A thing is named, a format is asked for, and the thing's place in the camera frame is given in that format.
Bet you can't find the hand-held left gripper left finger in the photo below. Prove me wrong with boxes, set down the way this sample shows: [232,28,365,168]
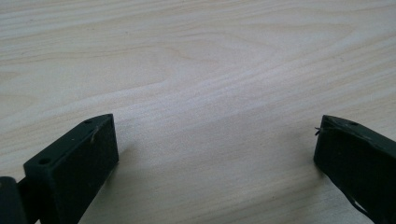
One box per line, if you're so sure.
[22,113,120,224]

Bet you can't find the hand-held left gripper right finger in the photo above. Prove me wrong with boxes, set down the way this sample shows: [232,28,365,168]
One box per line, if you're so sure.
[313,114,396,224]

